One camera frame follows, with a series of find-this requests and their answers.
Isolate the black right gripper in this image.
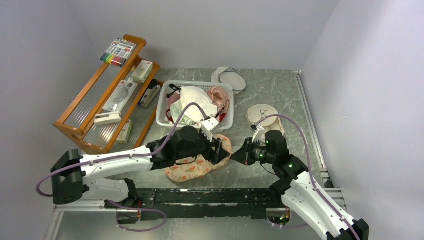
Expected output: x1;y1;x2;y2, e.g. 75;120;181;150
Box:
230;137;277;166

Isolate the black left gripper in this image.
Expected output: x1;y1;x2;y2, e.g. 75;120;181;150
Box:
177;129;231;166

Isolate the white plastic laundry basket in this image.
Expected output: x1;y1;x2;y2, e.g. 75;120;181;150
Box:
155;80;235;133

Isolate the floral peach mesh laundry bag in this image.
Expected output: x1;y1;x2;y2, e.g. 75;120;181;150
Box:
164;134;232;183

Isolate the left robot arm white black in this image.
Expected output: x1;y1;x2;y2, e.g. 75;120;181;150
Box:
50;126;230;208

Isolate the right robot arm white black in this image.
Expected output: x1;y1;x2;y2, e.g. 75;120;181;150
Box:
231;130;370;240

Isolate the pink satin bra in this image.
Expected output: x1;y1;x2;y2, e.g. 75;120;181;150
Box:
207;86;232;115

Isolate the white cream bra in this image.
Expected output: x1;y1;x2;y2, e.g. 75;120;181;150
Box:
180;86;218;124

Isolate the white bag blue trim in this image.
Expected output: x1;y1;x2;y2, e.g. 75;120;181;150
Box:
211;67;247;95

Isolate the light green garment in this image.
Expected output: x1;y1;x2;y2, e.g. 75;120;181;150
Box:
170;100;195;126

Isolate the black stapler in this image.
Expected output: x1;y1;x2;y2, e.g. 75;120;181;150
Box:
138;79;161;108

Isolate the small white packet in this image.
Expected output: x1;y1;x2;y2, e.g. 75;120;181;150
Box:
116;119;133;144

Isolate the wooden tiered shelf rack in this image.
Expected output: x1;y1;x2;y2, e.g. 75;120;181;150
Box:
53;34;160;154

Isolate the white green small box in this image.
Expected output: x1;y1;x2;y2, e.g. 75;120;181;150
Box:
131;60;154;84

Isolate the clear plastic packet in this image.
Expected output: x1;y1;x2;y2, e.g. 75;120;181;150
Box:
102;77;139;113

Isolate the white clip tool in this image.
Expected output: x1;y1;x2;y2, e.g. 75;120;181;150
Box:
94;111;122;126

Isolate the coloured marker pen pack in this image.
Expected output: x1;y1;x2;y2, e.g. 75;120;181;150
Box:
99;38;138;67

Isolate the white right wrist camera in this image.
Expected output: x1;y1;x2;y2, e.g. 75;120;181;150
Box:
250;123;265;144

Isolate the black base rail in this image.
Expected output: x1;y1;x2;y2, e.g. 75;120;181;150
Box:
104;187;299;222

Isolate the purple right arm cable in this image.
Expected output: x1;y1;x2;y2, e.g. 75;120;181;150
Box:
253;114;362;240

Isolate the black bra strap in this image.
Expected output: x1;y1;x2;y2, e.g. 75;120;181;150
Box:
166;83;182;99

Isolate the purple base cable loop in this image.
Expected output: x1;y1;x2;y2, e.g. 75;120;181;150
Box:
105;198;168;233

